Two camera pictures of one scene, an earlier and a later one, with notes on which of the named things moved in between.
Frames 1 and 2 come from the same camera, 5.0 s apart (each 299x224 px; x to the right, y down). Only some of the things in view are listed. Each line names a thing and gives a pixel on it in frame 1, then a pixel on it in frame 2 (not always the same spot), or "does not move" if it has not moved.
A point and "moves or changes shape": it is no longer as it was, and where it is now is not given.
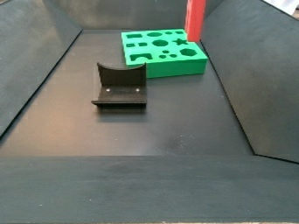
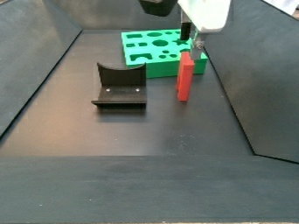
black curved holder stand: [123, 87] does not move
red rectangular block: [195, 12] moves or changes shape
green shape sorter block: [166, 52] does not move
